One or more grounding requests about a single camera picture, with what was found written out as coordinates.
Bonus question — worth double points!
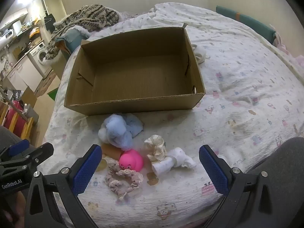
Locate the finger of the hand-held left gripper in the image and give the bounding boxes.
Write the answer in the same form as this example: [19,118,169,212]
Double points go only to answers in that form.
[14,142,55,171]
[0,139,30,159]

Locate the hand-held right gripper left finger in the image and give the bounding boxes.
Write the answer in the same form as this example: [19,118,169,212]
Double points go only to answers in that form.
[24,144,102,228]

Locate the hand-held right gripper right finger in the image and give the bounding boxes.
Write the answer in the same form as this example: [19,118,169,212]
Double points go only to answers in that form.
[199,145,285,228]

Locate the brown cardboard tube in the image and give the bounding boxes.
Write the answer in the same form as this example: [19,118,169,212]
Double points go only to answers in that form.
[102,143,124,160]

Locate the white fluffy sock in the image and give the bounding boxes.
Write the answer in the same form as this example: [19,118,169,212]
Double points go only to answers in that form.
[151,147,197,177]

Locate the pink grey scrunchie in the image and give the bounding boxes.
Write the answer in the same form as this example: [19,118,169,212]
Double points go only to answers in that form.
[104,160,144,201]

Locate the cream lace scrunchie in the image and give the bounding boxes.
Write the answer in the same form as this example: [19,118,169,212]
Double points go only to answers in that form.
[144,135,168,164]

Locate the brown cardboard box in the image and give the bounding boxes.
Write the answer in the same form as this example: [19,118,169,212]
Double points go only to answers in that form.
[64,23,206,116]

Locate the yellow wooden rack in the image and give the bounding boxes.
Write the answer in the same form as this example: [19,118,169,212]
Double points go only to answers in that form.
[0,100,35,140]

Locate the red suitcase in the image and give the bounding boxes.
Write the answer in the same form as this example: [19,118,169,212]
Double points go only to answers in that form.
[3,100,26,133]

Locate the grey bin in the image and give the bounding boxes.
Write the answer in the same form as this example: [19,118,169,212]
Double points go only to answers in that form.
[24,104,40,125]

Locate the pink octopus toy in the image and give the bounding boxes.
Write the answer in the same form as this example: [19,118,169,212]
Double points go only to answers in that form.
[119,149,144,171]

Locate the small cardboard box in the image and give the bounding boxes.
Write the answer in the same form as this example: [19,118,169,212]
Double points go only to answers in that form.
[21,86,38,108]

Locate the light blue fluffy plush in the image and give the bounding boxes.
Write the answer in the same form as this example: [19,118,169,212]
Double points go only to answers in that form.
[98,113,144,150]

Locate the green mat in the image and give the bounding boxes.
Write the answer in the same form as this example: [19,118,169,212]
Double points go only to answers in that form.
[47,88,60,102]

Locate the white kitchen cabinet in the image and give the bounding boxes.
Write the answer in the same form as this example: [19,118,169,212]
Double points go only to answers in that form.
[6,57,43,93]

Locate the white washing machine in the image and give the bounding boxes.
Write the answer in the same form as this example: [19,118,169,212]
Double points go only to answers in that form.
[27,42,53,79]

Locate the white kitchen appliance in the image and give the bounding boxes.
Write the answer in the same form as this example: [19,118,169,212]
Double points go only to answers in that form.
[0,28,15,40]

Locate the teal pillow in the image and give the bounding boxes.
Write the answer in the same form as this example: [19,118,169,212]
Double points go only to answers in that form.
[57,28,91,54]

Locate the white folded cloth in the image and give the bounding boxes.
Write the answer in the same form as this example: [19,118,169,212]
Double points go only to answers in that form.
[192,44,209,64]

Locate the patterned knitted blanket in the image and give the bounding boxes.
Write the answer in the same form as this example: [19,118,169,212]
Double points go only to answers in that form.
[45,4,120,61]

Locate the pink cloth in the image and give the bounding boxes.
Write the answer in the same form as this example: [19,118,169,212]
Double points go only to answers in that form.
[275,32,304,62]

